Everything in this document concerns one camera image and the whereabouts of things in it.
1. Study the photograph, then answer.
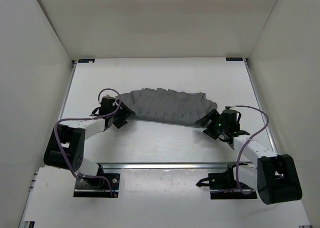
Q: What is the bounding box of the blue corner label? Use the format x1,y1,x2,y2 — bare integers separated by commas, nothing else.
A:
225,57,243,62
77,59,95,63

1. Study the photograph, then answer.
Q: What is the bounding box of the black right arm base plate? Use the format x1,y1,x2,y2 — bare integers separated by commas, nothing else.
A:
208,172,258,200

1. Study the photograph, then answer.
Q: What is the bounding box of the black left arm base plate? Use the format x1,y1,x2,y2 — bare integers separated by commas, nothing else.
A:
73,172,121,198

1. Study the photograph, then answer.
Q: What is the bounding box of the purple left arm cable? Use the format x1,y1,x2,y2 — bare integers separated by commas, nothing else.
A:
53,88,122,197

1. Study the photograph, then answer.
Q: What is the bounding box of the grey pleated skirt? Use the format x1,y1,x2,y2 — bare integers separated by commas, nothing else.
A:
120,88,218,127

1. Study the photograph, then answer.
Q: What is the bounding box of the aluminium front table rail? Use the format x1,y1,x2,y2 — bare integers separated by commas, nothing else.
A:
102,162,228,169

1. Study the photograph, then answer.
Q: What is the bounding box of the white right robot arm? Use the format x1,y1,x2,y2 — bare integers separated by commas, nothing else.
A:
196,106,303,205

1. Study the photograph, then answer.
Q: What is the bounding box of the left blue corner label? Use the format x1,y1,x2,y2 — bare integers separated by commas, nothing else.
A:
77,59,95,63

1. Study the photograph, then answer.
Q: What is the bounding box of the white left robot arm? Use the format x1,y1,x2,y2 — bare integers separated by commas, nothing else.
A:
43,95,135,187

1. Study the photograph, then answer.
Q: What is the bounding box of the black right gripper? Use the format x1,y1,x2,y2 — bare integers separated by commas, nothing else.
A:
195,110,227,139

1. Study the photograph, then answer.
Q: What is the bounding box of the right blue corner label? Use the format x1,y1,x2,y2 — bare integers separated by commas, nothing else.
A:
225,57,243,62

